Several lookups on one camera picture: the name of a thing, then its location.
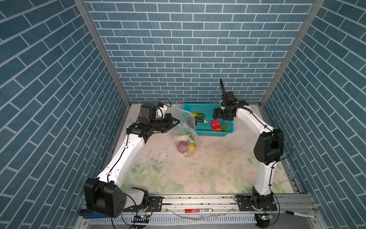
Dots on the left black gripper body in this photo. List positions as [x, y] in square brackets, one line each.
[164, 124]

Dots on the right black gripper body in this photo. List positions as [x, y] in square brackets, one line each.
[222, 114]

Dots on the red toy pepper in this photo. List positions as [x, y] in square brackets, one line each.
[215, 124]

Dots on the teal plastic basket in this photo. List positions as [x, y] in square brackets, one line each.
[205, 129]

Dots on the purple toy onion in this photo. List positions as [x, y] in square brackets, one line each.
[182, 146]

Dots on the clear zip top bag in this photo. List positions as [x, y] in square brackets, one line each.
[186, 127]

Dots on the yellow toy potato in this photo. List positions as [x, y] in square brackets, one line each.
[191, 148]

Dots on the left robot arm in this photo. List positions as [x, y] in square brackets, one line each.
[103, 194]

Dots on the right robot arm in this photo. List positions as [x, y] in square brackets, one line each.
[268, 151]

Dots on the orange green toy cucumber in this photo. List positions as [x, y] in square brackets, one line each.
[198, 115]

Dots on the black toy eggplant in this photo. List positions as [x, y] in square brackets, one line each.
[200, 120]

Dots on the red marker pen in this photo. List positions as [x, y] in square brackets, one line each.
[199, 210]

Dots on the blue black handheld device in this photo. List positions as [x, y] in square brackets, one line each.
[88, 214]

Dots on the black white marker pen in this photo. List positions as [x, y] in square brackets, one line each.
[300, 214]

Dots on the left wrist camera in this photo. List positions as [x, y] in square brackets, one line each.
[152, 111]

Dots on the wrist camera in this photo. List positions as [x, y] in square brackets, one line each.
[228, 99]
[152, 111]

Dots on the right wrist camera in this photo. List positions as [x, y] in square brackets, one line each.
[228, 99]

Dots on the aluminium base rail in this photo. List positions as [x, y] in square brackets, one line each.
[230, 211]

